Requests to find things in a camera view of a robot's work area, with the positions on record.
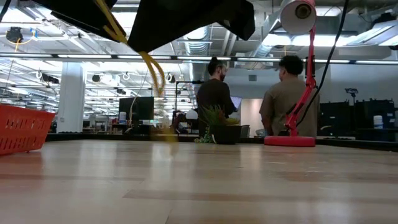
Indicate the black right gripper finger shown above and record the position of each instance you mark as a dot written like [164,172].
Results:
[186,15]
[77,12]

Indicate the yellow rubber band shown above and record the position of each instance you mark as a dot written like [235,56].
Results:
[155,68]

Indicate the black ceiling device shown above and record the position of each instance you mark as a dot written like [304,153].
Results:
[14,35]

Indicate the person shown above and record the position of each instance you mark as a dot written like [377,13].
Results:
[286,105]
[214,96]

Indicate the white building column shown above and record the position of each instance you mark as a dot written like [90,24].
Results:
[71,99]

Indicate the laptop computer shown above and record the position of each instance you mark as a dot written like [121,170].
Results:
[236,101]

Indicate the black computer monitor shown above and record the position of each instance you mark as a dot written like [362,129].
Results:
[140,107]

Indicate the potted succulent plant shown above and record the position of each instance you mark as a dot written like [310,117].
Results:
[225,135]

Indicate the orange plastic basket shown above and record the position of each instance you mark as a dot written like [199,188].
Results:
[21,130]

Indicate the red desk lamp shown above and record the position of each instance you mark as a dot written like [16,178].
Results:
[289,141]

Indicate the dark cabinets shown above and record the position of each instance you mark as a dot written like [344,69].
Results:
[363,118]

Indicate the white canister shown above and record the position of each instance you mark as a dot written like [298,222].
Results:
[377,122]

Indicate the camera on stand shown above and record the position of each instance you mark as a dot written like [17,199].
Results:
[352,91]

